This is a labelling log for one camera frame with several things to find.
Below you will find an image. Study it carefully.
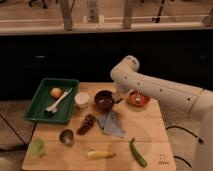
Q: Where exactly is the green chili pepper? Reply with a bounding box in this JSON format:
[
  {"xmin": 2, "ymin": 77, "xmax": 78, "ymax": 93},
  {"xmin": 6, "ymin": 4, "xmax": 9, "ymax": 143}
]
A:
[{"xmin": 129, "ymin": 138, "xmax": 147, "ymax": 167}]

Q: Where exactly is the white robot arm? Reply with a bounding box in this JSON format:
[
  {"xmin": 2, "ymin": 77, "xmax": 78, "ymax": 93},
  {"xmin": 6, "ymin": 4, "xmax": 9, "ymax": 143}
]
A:
[{"xmin": 110, "ymin": 55, "xmax": 213, "ymax": 171}]

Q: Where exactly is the purple bowl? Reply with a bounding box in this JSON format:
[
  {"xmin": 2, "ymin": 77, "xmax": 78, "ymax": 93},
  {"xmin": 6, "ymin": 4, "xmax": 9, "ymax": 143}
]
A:
[{"xmin": 95, "ymin": 90, "xmax": 115, "ymax": 112}]

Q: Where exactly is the orange bowl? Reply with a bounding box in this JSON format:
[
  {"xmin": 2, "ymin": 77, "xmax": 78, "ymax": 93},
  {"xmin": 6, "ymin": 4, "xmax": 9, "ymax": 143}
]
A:
[{"xmin": 126, "ymin": 90, "xmax": 150, "ymax": 107}]

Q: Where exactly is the silver fork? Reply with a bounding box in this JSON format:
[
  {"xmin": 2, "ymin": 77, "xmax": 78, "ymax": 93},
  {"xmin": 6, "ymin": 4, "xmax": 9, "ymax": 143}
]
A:
[{"xmin": 135, "ymin": 91, "xmax": 140, "ymax": 103}]

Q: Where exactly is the blue cloth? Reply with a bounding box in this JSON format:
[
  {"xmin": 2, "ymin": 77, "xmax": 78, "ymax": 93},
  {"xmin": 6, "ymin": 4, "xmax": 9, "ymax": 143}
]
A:
[{"xmin": 98, "ymin": 111, "xmax": 125, "ymax": 138}]

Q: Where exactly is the brown grape bunch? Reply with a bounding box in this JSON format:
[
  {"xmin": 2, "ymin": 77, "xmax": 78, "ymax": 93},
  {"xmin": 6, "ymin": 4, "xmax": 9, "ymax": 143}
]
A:
[{"xmin": 76, "ymin": 114, "xmax": 96, "ymax": 135}]

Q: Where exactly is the white cup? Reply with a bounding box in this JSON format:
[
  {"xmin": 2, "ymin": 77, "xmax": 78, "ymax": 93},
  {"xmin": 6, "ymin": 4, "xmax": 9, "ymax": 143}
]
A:
[{"xmin": 75, "ymin": 92, "xmax": 89, "ymax": 110}]

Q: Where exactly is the orange fruit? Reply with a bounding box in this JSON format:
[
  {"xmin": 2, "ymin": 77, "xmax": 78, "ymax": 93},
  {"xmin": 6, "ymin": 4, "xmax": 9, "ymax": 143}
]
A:
[{"xmin": 50, "ymin": 87, "xmax": 62, "ymax": 99}]

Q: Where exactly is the yellow corn cob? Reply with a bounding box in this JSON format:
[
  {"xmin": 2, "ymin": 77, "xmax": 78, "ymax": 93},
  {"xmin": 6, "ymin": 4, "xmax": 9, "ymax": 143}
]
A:
[{"xmin": 86, "ymin": 149, "xmax": 115, "ymax": 160}]

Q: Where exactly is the small metal cup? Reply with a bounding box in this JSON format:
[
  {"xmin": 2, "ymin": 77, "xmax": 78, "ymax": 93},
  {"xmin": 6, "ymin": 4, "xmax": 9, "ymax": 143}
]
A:
[{"xmin": 59, "ymin": 129, "xmax": 74, "ymax": 146}]

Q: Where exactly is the white dish brush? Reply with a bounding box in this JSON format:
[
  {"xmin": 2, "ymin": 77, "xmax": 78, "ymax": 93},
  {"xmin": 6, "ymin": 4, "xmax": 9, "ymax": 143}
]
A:
[{"xmin": 45, "ymin": 89, "xmax": 72, "ymax": 116}]

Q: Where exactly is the green plastic tray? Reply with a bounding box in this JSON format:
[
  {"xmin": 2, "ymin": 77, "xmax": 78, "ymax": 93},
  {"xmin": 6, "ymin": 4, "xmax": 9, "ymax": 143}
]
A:
[{"xmin": 24, "ymin": 78, "xmax": 79, "ymax": 124}]

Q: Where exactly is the green plastic cup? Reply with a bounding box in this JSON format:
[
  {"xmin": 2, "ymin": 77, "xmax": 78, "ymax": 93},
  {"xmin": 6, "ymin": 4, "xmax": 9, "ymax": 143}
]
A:
[{"xmin": 28, "ymin": 139, "xmax": 46, "ymax": 157}]

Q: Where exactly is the black cable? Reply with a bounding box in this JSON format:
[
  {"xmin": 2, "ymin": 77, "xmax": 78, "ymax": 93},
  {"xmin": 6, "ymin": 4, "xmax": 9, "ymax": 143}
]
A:
[
  {"xmin": 0, "ymin": 114, "xmax": 37, "ymax": 146},
  {"xmin": 165, "ymin": 125, "xmax": 205, "ymax": 171}
]

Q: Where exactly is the black cable left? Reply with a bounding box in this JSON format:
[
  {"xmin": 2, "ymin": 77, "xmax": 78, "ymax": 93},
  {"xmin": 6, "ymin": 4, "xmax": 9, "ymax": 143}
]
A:
[{"xmin": 0, "ymin": 114, "xmax": 37, "ymax": 146}]

